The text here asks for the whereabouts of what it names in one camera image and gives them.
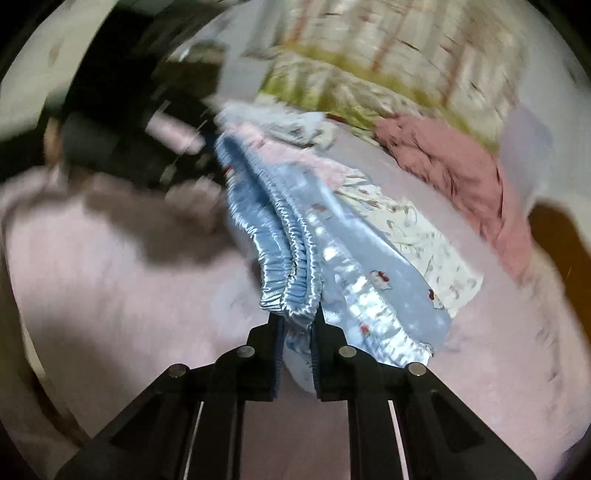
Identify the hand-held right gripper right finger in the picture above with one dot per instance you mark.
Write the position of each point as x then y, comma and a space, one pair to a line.
318, 364

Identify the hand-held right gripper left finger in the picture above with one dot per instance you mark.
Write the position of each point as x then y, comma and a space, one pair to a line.
276, 364

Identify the blue satin pants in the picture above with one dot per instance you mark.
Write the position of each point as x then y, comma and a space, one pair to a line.
360, 277

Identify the white and blue printed garment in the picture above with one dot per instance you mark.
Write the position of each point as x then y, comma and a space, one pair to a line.
286, 124

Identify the pink bed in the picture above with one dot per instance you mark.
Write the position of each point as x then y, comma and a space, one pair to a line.
115, 300

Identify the pale pink garment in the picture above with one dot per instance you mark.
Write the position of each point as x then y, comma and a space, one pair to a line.
314, 161

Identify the pink quilt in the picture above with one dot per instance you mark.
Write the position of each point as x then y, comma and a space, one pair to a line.
443, 161

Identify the tree print curtain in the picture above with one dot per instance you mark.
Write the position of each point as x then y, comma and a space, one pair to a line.
369, 55

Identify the white and brown headboard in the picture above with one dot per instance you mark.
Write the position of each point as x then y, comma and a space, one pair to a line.
558, 244

